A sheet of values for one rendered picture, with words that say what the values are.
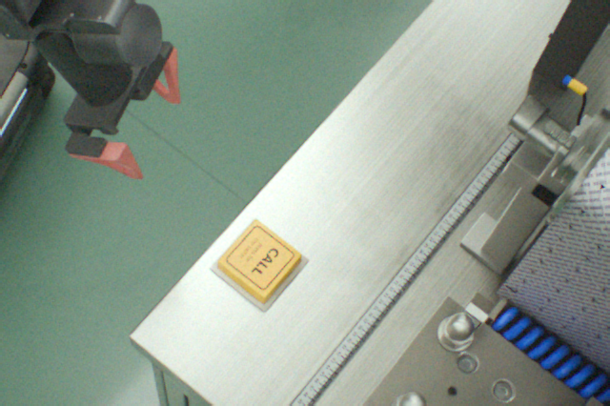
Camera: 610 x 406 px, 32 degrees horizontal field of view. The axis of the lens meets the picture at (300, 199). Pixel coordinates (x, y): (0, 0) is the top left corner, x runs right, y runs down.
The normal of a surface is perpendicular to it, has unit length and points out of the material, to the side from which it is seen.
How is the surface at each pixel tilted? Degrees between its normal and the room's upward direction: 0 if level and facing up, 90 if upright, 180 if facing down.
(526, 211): 90
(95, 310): 0
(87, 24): 91
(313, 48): 0
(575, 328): 90
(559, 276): 90
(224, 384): 0
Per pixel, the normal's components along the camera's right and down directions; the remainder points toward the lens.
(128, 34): 0.84, 0.12
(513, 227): -0.62, 0.70
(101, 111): -0.39, -0.52
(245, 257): 0.07, -0.40
